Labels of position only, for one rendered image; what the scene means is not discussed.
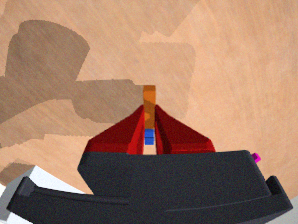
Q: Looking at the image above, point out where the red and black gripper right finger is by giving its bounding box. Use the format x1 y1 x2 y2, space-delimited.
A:
154 104 216 154

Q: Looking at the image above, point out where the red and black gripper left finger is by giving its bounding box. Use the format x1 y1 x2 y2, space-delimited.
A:
82 105 145 155

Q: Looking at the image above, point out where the magenta rod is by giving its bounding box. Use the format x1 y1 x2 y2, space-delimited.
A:
252 153 261 163

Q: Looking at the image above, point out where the orange rod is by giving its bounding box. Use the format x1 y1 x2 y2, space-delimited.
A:
143 85 156 129

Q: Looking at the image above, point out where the small blue block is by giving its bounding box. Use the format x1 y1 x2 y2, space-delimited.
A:
145 129 154 137
144 137 154 145

